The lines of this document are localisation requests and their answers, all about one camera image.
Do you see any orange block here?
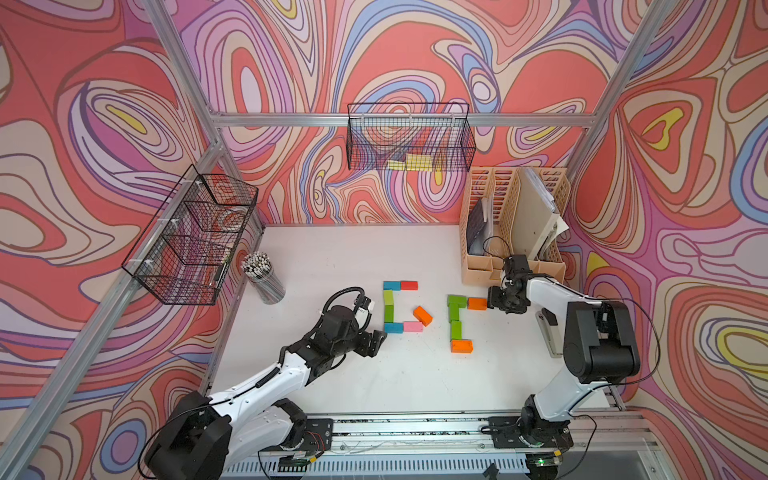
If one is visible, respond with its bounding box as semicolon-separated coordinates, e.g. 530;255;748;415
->
413;306;433;327
450;339;474;354
467;297;488;311

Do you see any pink block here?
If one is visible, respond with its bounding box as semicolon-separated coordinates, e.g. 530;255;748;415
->
403;321;424;333

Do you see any red block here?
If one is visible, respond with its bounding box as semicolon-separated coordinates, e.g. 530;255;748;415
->
400;281;419;291

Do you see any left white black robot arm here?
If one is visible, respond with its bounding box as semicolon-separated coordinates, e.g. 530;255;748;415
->
139;297;387;479

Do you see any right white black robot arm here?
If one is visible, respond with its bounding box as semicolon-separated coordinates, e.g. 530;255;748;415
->
487;255;641;436

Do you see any grey stapler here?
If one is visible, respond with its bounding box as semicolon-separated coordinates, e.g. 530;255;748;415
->
536;308;565;358

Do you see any white folder in organizer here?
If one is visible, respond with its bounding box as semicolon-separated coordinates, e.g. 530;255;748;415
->
510;167;570;262

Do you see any dark tablet in organizer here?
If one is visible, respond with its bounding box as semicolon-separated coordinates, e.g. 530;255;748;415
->
466;197;493;256

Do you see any yellow sticky notes pad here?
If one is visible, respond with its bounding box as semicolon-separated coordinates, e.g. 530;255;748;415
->
385;154;434;172

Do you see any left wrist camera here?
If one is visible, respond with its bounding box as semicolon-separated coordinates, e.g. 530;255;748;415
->
353;293;375;323

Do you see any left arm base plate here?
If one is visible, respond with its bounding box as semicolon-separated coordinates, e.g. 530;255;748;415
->
264;417;334;454

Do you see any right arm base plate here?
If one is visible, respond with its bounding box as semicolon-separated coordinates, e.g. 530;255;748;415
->
480;416;574;451

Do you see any aluminium front rail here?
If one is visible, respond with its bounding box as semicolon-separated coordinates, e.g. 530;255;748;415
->
170;410;652;457

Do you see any black wire basket left wall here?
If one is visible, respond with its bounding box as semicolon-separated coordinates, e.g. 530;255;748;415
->
122;166;259;306

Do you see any black wire basket wall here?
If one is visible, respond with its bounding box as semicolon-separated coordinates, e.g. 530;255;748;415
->
122;166;259;306
346;100;476;172

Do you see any black wire basket back wall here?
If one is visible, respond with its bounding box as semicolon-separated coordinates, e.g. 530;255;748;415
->
346;100;476;172

